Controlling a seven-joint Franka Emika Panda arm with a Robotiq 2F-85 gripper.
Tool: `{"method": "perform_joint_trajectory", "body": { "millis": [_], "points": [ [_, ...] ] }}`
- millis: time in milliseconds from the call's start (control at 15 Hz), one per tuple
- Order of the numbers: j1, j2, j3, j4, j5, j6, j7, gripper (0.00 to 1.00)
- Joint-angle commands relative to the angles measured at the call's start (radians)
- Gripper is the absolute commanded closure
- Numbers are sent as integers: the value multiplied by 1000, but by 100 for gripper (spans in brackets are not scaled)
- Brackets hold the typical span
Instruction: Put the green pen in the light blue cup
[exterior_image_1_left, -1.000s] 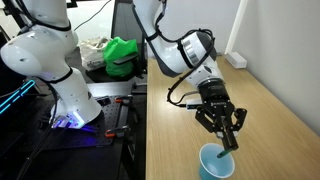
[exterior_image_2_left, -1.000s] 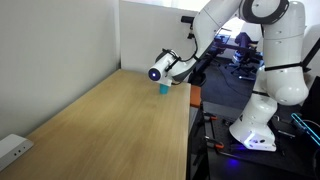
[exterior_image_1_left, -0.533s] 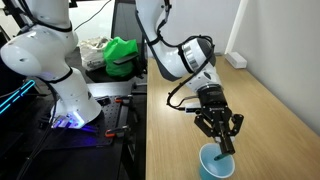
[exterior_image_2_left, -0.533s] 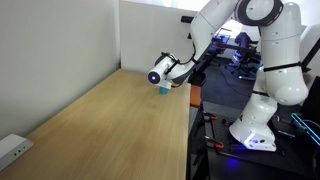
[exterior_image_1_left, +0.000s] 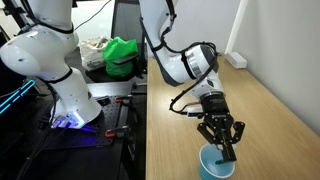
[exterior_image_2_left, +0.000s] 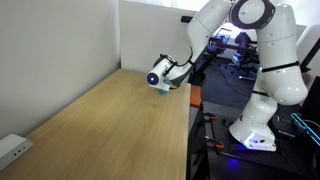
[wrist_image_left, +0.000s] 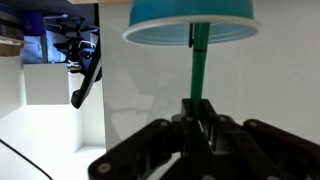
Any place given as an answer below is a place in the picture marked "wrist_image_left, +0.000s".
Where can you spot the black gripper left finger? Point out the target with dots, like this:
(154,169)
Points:
(146,153)

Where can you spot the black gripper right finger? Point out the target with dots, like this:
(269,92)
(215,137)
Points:
(260,150)

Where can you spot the green pen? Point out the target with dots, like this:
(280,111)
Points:
(199,66)

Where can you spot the light blue cup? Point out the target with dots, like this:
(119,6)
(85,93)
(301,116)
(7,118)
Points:
(160,16)

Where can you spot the white partition board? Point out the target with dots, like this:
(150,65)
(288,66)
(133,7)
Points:
(260,86)

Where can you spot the black metal bar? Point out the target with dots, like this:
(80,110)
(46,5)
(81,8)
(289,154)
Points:
(87,80)

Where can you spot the white cabinet box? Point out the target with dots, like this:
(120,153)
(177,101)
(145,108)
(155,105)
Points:
(46,85)

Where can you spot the black office chair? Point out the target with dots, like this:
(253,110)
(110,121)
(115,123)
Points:
(78,50)

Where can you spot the blue container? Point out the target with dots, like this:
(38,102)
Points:
(33,23)

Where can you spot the brown cardboard box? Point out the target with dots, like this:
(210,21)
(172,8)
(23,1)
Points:
(10,46)

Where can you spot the dark blue printed box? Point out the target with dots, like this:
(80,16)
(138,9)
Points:
(8,23)

